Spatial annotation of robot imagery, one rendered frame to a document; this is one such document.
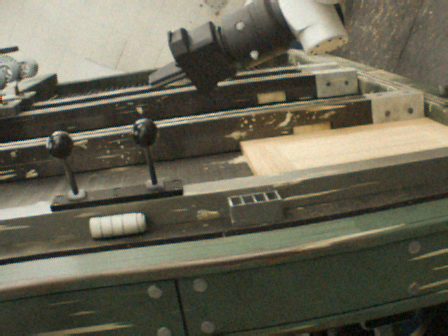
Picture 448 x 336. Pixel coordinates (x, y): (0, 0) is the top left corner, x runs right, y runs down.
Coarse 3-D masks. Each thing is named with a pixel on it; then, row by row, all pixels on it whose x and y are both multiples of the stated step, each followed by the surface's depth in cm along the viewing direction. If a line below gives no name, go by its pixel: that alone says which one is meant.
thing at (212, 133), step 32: (384, 96) 121; (416, 96) 122; (128, 128) 116; (160, 128) 113; (192, 128) 115; (224, 128) 116; (256, 128) 117; (288, 128) 118; (0, 160) 108; (32, 160) 110; (96, 160) 112; (128, 160) 113
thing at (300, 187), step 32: (384, 160) 87; (416, 160) 85; (192, 192) 81; (224, 192) 81; (256, 192) 82; (288, 192) 83; (320, 192) 83; (352, 192) 84; (0, 224) 76; (32, 224) 77; (64, 224) 77; (160, 224) 80
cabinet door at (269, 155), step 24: (408, 120) 122; (240, 144) 116; (264, 144) 113; (288, 144) 112; (312, 144) 111; (336, 144) 109; (360, 144) 107; (384, 144) 106; (408, 144) 104; (432, 144) 102; (264, 168) 97; (288, 168) 96
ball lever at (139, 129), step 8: (144, 120) 73; (136, 128) 73; (144, 128) 72; (152, 128) 73; (136, 136) 73; (144, 136) 72; (152, 136) 73; (136, 144) 74; (144, 144) 73; (152, 144) 74; (152, 160) 77; (152, 168) 78; (152, 176) 79; (152, 184) 80; (160, 184) 80
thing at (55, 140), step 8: (56, 136) 71; (64, 136) 71; (48, 144) 71; (56, 144) 70; (64, 144) 71; (72, 144) 72; (56, 152) 71; (64, 152) 71; (64, 160) 74; (72, 176) 76; (72, 184) 77; (72, 192) 78; (80, 192) 79; (72, 200) 78
